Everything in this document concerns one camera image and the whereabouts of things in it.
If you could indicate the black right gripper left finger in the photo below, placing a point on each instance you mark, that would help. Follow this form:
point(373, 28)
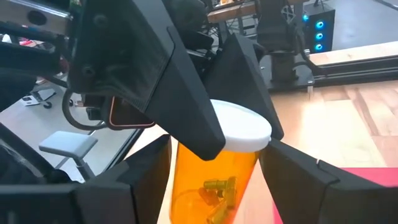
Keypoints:
point(133, 193)

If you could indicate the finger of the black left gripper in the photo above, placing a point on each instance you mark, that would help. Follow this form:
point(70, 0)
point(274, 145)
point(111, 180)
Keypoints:
point(174, 93)
point(239, 74)

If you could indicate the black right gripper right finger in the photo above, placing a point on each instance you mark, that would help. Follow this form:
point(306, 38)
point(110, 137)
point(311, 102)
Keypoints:
point(311, 196)

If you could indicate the large amber pill bottle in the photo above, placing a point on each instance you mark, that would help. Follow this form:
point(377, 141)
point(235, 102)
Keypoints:
point(199, 174)

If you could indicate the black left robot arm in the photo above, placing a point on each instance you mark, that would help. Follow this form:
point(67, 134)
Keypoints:
point(273, 31)

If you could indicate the pink plastic basket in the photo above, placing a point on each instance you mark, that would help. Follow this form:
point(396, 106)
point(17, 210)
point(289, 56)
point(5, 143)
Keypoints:
point(373, 175)

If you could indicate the wooden workbench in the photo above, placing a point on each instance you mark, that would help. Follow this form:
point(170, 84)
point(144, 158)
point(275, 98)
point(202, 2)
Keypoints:
point(230, 11)

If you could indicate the grey stool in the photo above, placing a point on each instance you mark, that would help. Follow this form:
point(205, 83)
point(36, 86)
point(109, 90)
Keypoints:
point(68, 144)

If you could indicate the black computer blue lights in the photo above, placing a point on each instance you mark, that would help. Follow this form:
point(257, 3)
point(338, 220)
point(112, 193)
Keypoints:
point(328, 40)

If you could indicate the black table edge rail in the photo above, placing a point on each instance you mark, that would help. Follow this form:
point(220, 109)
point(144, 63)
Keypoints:
point(357, 70)

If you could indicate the aluminium frame beam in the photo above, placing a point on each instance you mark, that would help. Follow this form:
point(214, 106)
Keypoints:
point(18, 12)

